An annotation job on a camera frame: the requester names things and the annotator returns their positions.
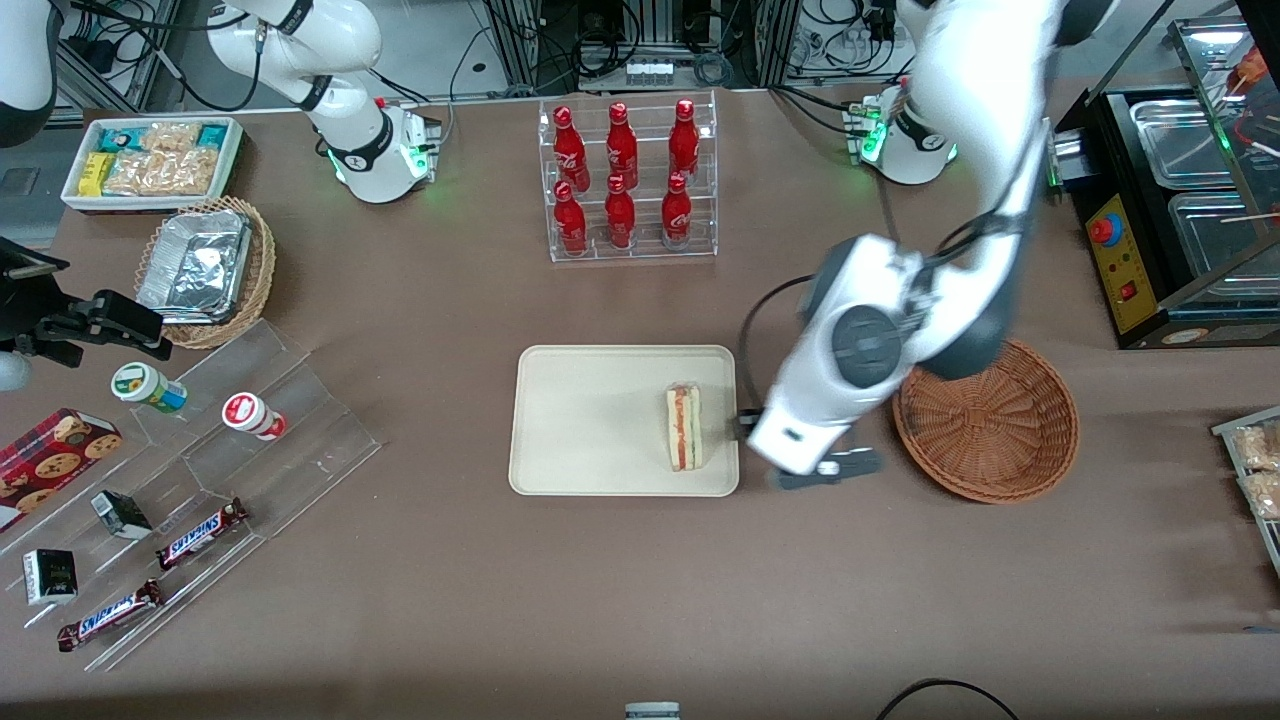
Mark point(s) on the red lid yogurt cup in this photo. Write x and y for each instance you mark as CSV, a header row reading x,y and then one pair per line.
x,y
243,412

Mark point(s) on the cream rectangular plastic tray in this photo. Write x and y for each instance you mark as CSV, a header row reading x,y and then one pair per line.
x,y
590,420

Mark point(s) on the green lid sunflower cup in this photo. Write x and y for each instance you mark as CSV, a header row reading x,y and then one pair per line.
x,y
135,382

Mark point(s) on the clear acrylic bottle rack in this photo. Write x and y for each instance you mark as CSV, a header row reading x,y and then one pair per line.
x,y
712,150

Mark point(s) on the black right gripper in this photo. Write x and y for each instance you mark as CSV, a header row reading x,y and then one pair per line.
x,y
42,326

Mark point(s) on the clear acrylic stepped display stand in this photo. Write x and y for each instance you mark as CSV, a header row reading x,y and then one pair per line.
x,y
320,440

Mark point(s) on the grey device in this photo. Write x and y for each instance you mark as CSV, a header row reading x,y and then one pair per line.
x,y
652,712

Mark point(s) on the yellow snack packet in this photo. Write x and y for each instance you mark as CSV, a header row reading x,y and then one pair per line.
x,y
95,175

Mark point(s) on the white plastic snack bin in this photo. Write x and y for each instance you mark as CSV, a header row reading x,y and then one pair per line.
x,y
140,206

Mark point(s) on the stainless steel pan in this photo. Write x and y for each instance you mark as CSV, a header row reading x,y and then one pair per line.
x,y
1220,235
1180,145

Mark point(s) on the black food warmer appliance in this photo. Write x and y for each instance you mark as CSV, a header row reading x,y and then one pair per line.
x,y
1125,260

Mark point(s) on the round brown wicker basket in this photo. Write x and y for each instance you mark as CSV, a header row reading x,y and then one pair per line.
x,y
1000,440

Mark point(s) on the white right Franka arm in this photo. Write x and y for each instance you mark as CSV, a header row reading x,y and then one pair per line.
x,y
340,45

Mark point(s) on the silver aluminium foil tray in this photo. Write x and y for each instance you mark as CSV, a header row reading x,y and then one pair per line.
x,y
195,265

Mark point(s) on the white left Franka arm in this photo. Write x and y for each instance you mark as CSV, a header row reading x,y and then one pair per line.
x,y
960,60

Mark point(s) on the red tartan cookie box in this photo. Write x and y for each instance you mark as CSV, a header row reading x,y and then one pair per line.
x,y
50,460

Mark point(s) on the red cola bottle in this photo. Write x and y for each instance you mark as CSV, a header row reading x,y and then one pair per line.
x,y
622,150
570,150
620,218
676,215
684,145
570,225

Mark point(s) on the grey snack tray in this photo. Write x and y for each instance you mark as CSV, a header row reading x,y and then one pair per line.
x,y
1224,430

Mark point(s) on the white bread toy sandwich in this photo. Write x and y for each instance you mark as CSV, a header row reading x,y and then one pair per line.
x,y
685,430

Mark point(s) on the teal snack packet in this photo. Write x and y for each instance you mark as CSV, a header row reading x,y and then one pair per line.
x,y
120,138
213,135

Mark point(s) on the dark green drink carton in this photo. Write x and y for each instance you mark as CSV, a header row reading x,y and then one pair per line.
x,y
50,578
120,515

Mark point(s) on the brown Snickers chocolate bar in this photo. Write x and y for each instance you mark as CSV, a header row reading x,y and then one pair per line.
x,y
200,535
108,616

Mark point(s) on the oval wicker basket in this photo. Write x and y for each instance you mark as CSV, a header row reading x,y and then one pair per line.
x,y
262,270

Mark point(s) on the clear bag of crackers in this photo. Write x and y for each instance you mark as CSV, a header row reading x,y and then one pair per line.
x,y
170,136
165,172
1265,495
1258,447

